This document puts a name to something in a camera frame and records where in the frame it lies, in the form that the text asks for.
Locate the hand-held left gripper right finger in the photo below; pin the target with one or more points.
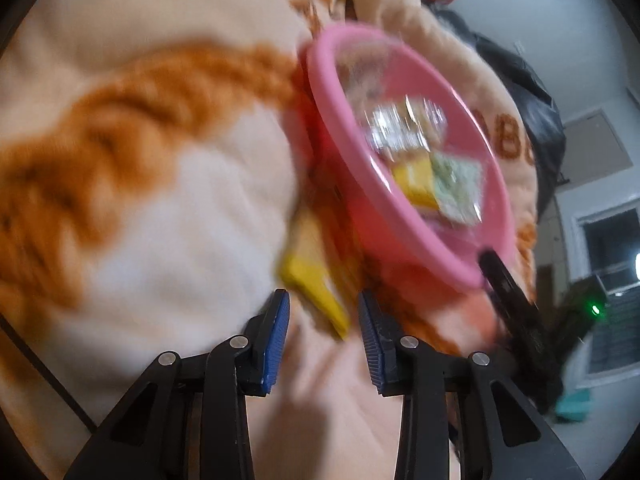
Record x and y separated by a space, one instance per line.
372 345

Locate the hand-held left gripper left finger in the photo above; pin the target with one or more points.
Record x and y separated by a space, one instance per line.
275 340

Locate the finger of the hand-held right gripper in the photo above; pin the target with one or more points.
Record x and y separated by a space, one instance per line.
505 285

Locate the pink plastic basin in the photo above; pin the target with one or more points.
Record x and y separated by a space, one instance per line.
480 225

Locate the yellow snack packet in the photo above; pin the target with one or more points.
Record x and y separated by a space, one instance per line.
415 180
312 280

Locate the green snack packet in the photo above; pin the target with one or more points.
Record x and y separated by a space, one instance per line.
460 185

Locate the silver foil snack packet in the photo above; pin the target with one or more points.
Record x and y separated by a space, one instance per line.
402 125

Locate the white framed window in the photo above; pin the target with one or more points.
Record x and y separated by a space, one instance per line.
610 260

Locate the black plastic bag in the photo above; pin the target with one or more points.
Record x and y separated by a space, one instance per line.
525 90

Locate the beige printed fleece blanket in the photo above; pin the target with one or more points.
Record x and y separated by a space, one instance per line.
150 185

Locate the grey wall panel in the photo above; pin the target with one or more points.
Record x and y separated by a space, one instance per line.
595 147

